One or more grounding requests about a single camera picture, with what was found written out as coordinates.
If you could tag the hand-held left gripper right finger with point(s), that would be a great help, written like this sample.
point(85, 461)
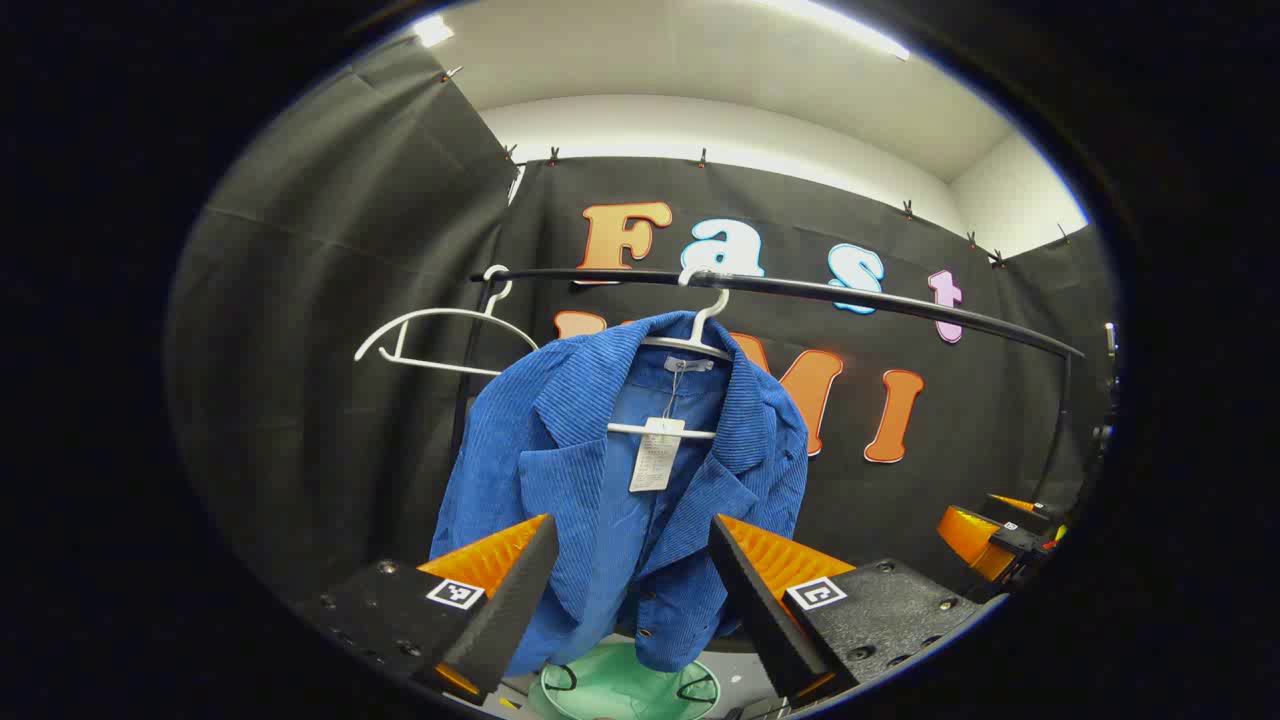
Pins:
point(760, 610)

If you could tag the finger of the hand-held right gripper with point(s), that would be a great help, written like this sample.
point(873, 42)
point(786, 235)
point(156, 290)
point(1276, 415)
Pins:
point(965, 535)

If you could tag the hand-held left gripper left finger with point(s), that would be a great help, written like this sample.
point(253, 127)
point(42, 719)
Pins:
point(510, 600)

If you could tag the mint green laundry hamper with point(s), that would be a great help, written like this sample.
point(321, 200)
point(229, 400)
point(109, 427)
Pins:
point(620, 690)

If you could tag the white clothes hanger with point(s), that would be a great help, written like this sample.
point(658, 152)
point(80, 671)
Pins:
point(660, 431)
point(440, 312)

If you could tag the black backdrop cloth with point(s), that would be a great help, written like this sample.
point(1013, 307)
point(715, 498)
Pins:
point(350, 300)

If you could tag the row of black cloth clips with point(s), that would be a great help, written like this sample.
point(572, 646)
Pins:
point(702, 157)

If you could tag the ceiling light strip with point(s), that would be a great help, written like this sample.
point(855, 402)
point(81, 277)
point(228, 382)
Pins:
point(432, 30)

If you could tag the black clothes rail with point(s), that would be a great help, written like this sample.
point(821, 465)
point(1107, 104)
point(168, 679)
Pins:
point(850, 293)

